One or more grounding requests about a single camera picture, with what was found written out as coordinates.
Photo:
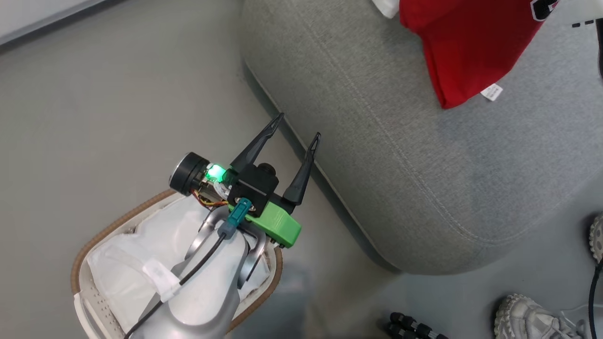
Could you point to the red garment with white label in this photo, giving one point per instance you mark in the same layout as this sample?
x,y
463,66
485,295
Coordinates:
x,y
466,47

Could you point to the black object at edge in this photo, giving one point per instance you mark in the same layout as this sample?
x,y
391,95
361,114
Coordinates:
x,y
600,47

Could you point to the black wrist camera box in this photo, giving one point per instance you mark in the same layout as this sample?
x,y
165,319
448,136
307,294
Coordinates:
x,y
254,186

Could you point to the white laundry basket brown rim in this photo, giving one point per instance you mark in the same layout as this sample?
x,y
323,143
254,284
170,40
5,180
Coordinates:
x,y
92,310

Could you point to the white clothing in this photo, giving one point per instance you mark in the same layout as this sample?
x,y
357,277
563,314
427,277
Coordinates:
x,y
127,254

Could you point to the small white cloth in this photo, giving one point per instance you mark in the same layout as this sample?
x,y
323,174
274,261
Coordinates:
x,y
388,7

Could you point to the black knobbed tripod legs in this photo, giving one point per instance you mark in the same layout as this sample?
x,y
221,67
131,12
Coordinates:
x,y
407,322

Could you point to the grey fabric sofa seat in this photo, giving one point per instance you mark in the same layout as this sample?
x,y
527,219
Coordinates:
x,y
400,141

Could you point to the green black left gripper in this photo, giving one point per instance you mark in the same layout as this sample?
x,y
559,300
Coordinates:
x,y
278,226

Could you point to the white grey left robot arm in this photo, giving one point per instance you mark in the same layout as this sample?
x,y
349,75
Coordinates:
x,y
207,294

